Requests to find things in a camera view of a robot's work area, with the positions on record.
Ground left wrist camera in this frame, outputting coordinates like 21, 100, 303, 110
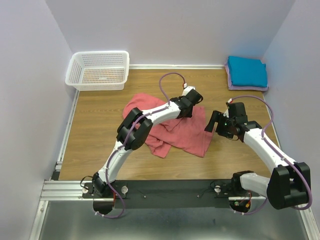
181, 86, 196, 96

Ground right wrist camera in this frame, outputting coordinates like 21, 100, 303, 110
223, 99, 232, 118

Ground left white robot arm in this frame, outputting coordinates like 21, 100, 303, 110
92, 87, 203, 198

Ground folded teal t shirt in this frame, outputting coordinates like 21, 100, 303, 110
227, 56, 268, 88

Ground purple cable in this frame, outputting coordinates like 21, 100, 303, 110
228, 95, 313, 216
93, 72, 187, 219

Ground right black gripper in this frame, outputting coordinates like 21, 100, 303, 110
203, 109, 235, 139

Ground aluminium rail frame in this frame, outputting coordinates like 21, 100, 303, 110
29, 90, 320, 240

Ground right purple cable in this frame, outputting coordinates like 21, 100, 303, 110
228, 95, 313, 216

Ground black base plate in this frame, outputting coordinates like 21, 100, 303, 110
82, 179, 256, 216

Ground folded lavender t shirt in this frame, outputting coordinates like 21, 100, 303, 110
224, 63, 269, 92

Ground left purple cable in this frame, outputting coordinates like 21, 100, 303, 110
93, 72, 187, 219

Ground white plastic basket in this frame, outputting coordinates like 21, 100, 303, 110
65, 50, 130, 91

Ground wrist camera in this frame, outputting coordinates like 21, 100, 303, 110
181, 86, 196, 96
223, 99, 232, 118

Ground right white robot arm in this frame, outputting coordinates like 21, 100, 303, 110
204, 101, 313, 210

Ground pink t shirt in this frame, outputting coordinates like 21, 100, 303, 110
121, 92, 213, 159

